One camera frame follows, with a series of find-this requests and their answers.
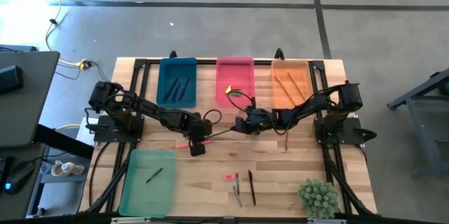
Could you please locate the black pen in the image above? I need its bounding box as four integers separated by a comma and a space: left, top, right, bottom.
247, 169, 257, 207
163, 77, 180, 103

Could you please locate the grey desk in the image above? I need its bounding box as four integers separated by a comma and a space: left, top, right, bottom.
0, 50, 61, 148

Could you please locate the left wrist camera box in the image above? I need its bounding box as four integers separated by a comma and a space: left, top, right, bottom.
190, 142, 207, 157

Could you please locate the dark green crayon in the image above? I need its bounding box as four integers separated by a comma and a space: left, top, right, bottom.
145, 167, 164, 185

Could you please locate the green pencil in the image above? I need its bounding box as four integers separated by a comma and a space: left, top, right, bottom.
204, 127, 235, 140

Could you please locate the orange translucent plastic bin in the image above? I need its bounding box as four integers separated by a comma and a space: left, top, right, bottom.
270, 58, 314, 110

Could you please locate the black desk device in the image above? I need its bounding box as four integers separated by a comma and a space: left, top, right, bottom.
0, 65, 25, 95

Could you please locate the grey metal cart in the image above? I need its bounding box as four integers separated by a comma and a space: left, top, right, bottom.
387, 67, 449, 178

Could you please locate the yellow floor cable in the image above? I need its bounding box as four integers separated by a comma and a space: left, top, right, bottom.
41, 0, 93, 70

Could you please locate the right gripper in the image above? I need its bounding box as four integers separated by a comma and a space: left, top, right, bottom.
234, 107, 281, 135

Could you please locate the bright blue pen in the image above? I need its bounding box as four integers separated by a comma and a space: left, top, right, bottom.
171, 81, 182, 105

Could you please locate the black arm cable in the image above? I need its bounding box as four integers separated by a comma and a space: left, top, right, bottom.
226, 90, 256, 112
202, 108, 223, 127

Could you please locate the pink translucent plastic bin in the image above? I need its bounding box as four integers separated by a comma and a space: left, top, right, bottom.
215, 56, 256, 110

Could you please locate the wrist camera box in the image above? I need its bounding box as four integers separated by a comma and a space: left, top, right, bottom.
190, 142, 207, 157
245, 106, 267, 119

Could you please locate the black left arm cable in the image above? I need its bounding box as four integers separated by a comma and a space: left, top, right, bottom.
202, 108, 223, 127

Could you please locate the yellow pencil pink eraser cap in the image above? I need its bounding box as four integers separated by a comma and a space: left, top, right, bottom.
274, 74, 297, 107

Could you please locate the black aluminium rig frame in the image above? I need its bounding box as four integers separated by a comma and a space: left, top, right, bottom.
0, 56, 449, 224

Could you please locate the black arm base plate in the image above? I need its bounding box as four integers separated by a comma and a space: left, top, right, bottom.
93, 114, 145, 143
314, 117, 366, 145

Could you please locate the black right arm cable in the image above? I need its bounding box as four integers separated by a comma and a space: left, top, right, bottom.
226, 90, 256, 112

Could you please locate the grey crayon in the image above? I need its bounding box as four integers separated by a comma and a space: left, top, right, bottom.
232, 185, 244, 208

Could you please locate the plain orange pencil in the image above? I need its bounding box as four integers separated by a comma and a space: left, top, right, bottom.
287, 72, 307, 101

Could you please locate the small potted green plant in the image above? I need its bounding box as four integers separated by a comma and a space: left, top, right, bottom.
297, 178, 340, 220

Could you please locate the beige tape dispenser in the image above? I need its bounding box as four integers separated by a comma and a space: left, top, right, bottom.
50, 159, 86, 178

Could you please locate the black computer mouse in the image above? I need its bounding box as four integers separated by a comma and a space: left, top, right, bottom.
4, 161, 36, 196

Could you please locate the blue plastic bin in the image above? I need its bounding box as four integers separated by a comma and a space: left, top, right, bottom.
156, 57, 198, 109

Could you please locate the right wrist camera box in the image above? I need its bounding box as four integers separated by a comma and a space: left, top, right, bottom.
245, 106, 267, 119

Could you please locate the grey side shelf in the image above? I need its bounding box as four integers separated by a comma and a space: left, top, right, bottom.
26, 118, 94, 218

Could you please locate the mint green plastic bin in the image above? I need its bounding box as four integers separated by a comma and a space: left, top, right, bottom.
118, 148, 177, 218

